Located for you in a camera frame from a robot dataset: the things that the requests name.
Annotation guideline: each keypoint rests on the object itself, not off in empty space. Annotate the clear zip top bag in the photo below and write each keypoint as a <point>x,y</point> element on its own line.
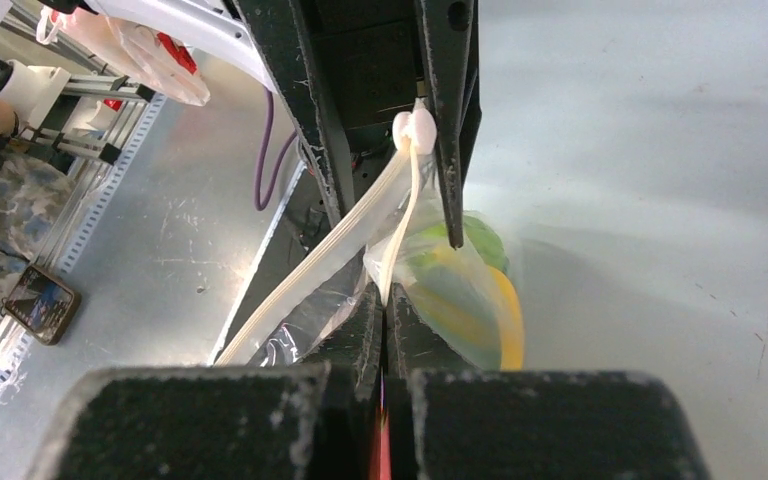
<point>383,227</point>

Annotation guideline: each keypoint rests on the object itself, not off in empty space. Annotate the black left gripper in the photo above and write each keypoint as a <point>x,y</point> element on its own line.
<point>344,68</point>

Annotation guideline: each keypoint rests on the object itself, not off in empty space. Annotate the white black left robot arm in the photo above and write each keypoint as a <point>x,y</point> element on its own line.
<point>221,34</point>

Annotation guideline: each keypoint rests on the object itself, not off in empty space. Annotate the yellow banana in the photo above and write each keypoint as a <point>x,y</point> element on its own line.
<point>473,306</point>

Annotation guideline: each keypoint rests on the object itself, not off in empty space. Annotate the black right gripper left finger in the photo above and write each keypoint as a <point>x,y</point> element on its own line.
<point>315,419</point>

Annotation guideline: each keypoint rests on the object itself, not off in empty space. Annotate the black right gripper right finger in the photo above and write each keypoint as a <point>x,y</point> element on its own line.
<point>448,420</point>

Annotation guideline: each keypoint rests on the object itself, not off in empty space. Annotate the smartphone on metal surface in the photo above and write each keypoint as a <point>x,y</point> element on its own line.
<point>42,304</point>

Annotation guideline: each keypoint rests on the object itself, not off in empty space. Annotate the aluminium frame rails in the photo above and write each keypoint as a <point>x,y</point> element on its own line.
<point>98,121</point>

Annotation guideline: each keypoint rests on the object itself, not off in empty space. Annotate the bumpy green custard apple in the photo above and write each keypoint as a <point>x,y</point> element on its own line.
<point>484,238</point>

